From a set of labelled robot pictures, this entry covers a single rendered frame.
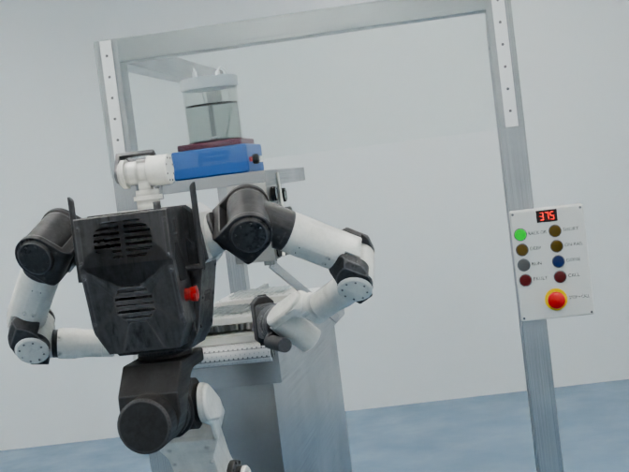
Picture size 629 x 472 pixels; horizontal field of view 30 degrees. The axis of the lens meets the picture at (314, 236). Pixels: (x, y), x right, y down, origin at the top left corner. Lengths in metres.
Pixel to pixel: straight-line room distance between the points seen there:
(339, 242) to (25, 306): 0.72
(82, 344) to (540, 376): 1.09
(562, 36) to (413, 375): 1.98
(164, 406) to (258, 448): 0.85
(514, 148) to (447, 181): 3.51
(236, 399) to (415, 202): 3.31
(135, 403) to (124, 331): 0.15
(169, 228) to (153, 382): 0.33
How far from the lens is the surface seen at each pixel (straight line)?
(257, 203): 2.46
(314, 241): 2.49
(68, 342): 2.78
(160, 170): 2.53
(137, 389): 2.46
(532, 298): 2.81
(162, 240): 2.36
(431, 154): 6.35
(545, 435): 2.93
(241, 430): 3.21
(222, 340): 3.09
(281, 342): 2.72
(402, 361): 6.42
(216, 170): 3.02
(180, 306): 2.39
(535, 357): 2.89
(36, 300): 2.68
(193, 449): 2.69
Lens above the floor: 1.30
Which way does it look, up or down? 3 degrees down
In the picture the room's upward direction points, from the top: 7 degrees counter-clockwise
